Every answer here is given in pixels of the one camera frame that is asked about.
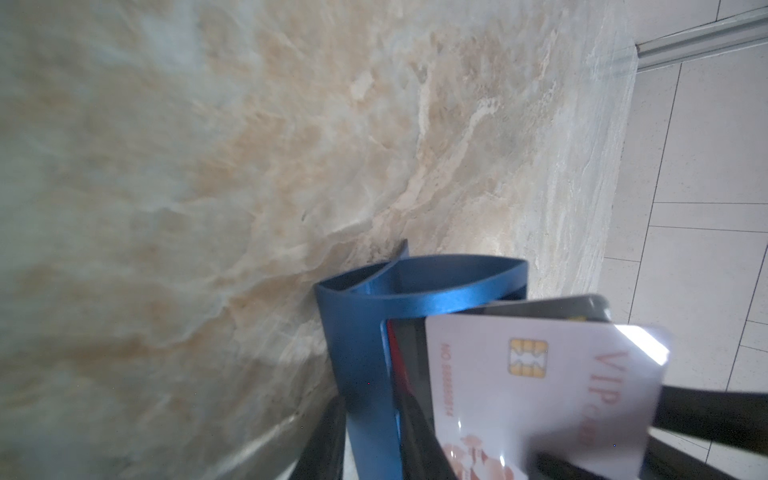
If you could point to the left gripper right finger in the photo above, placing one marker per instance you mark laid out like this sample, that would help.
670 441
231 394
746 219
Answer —
422 456

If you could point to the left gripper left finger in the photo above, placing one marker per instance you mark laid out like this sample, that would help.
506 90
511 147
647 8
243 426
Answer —
323 456

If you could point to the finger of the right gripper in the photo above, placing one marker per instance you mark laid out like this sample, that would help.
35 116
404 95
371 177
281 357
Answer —
661 462
734 419

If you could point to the white pink VIP card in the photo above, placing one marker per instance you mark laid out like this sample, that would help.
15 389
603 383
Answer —
507 388

